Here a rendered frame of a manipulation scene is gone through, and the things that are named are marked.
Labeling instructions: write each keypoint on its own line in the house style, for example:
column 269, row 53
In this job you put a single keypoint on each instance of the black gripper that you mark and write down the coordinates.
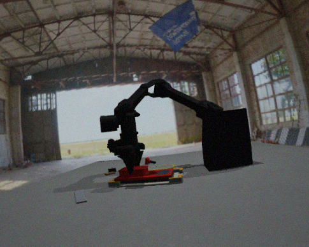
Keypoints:
column 130, row 153

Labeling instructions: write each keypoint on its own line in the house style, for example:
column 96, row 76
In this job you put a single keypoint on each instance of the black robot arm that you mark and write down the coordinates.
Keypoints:
column 124, row 113

